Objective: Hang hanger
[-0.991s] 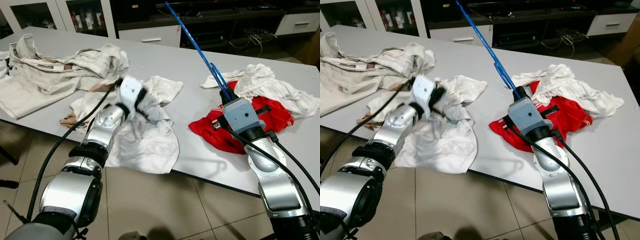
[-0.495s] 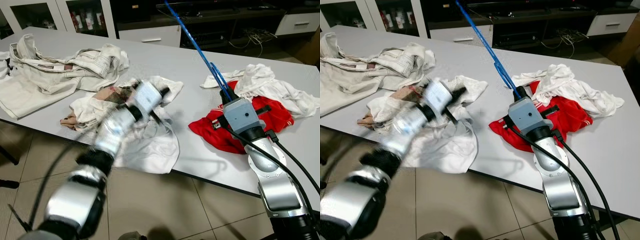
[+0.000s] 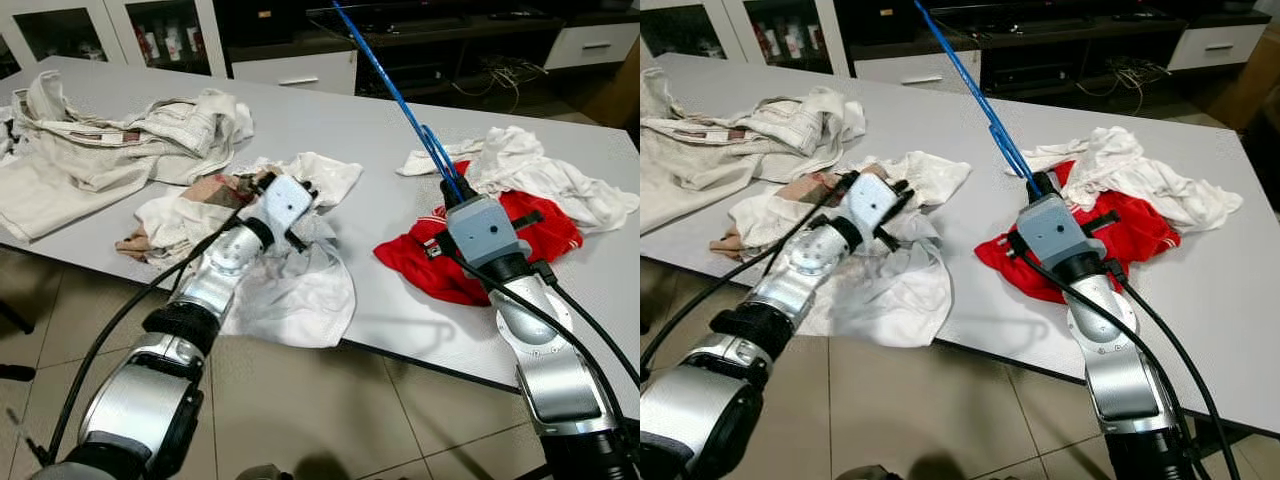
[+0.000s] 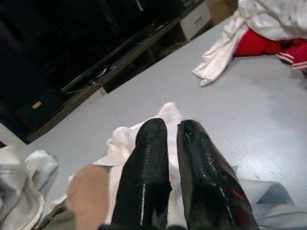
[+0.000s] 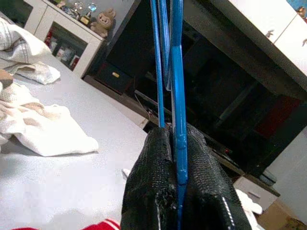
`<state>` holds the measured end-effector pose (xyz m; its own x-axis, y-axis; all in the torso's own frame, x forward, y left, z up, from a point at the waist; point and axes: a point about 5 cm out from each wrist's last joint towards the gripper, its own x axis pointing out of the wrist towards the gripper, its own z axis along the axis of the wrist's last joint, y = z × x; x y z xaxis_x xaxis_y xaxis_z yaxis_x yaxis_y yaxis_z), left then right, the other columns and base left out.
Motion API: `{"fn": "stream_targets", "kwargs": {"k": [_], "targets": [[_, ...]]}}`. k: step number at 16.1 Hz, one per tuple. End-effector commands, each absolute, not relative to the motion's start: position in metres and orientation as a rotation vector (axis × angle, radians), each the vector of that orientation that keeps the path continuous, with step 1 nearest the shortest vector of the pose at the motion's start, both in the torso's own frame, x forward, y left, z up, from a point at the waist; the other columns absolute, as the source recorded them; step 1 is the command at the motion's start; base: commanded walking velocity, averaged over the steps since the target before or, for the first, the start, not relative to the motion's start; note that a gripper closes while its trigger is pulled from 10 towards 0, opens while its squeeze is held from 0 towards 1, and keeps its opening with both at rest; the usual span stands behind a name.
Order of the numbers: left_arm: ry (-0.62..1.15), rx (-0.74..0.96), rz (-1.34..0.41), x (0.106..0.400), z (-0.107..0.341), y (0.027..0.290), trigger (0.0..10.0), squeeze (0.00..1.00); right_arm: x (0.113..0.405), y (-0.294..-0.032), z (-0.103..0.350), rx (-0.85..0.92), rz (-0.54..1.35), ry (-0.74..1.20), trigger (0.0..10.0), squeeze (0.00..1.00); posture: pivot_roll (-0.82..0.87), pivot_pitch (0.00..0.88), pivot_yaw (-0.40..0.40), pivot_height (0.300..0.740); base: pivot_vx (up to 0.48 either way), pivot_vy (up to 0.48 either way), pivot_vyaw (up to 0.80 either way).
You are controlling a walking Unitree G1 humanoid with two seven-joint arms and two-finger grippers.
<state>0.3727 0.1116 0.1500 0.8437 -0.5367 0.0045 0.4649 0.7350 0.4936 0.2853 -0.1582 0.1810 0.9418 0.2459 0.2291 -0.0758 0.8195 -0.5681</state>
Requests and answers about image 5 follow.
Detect white drawer unit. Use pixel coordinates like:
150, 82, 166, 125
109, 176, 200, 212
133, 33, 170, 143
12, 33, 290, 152
234, 176, 280, 211

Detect cream white jeans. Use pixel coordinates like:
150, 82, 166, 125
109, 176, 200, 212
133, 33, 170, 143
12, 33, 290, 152
0, 16, 61, 85

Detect small white cloth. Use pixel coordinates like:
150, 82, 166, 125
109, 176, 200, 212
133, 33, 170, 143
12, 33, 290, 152
236, 189, 263, 230

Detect white glass door cabinet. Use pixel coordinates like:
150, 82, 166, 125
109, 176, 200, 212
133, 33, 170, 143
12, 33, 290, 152
23, 0, 106, 79

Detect blue plastic hanger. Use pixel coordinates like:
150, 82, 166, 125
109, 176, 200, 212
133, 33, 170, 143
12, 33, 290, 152
150, 0, 189, 230

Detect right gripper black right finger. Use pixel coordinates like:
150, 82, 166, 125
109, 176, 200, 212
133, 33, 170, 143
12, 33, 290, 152
183, 124, 252, 230

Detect black TV stand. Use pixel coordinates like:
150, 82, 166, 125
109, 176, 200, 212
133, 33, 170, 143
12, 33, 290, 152
83, 0, 307, 192

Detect brown cardboard box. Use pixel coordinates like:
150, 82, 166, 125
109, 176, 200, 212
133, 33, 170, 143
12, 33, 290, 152
254, 198, 307, 230

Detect beige plush toy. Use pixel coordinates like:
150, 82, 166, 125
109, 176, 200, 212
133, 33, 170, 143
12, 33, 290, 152
90, 8, 117, 39

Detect white wall cabinet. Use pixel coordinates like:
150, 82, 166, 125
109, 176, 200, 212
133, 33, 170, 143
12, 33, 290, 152
211, 0, 307, 92

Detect white printed t-shirt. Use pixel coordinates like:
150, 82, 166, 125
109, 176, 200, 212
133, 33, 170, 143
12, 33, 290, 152
0, 68, 99, 158

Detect crystal globe trophy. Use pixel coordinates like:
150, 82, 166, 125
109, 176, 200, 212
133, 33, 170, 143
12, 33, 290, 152
80, 2, 98, 24

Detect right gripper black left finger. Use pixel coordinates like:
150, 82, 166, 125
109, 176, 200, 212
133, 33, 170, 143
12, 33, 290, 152
121, 126, 178, 230

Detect red shorts white stripes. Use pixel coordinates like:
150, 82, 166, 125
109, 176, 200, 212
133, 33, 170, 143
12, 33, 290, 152
9, 218, 120, 230

